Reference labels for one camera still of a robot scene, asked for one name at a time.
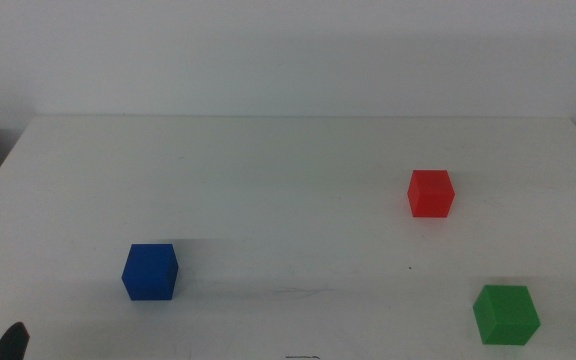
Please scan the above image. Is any blue cube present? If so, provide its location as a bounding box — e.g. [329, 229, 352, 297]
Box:
[120, 243, 180, 302]

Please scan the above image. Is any red cube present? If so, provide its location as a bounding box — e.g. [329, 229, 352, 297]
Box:
[406, 169, 456, 219]

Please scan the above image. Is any green cube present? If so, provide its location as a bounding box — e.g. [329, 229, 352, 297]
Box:
[471, 284, 542, 347]

